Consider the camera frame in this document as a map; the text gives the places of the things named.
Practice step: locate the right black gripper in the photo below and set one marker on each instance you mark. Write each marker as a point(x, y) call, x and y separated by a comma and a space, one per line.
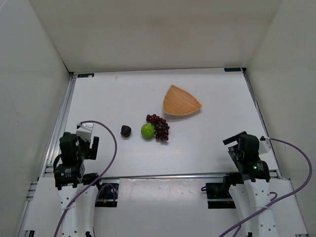
point(233, 139)

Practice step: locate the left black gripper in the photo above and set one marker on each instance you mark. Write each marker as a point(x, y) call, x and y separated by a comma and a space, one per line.
point(92, 148)

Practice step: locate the dark brown fake fruit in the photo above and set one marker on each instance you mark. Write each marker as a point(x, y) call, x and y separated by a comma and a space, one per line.
point(125, 131)

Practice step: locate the green fake fruit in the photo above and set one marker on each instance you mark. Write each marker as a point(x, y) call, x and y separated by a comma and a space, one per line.
point(147, 131)

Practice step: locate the red fake grape bunch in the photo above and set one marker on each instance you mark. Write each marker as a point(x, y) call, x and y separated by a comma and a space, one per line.
point(161, 127)

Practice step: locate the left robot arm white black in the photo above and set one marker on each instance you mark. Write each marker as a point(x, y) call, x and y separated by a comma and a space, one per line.
point(77, 191)

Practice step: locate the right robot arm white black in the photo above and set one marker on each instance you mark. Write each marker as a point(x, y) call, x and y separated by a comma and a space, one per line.
point(250, 187)

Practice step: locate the woven triangular fruit basket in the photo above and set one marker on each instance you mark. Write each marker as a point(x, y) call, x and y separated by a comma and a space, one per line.
point(178, 102)

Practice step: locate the right blue corner label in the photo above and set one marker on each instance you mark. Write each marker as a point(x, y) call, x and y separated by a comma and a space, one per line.
point(232, 69)

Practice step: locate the blue corner label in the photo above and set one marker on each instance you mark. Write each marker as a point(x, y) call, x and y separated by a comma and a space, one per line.
point(232, 69)
point(90, 75)

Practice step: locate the left blue corner label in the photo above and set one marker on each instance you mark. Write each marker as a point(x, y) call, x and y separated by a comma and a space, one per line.
point(90, 75)

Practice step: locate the white front cover board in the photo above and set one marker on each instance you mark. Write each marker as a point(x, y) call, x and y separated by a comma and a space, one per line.
point(156, 208)

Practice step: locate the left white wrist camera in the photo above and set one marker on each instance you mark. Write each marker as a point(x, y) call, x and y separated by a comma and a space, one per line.
point(84, 131)

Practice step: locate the left aluminium frame rail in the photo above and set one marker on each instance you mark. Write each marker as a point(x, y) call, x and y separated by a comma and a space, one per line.
point(59, 127)

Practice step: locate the aluminium frame rail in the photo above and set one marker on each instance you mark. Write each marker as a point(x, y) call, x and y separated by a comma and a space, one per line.
point(248, 82)
point(59, 127)
point(216, 175)

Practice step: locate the front aluminium frame rail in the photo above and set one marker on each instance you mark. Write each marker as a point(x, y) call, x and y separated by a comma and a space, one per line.
point(216, 175)

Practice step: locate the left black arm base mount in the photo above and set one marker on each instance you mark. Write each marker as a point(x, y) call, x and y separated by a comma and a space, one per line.
point(108, 195)

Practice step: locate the right aluminium frame rail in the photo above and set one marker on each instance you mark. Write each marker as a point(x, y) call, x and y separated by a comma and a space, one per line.
point(248, 82)

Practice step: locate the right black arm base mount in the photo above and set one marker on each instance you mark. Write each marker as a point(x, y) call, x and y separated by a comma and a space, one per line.
point(217, 196)

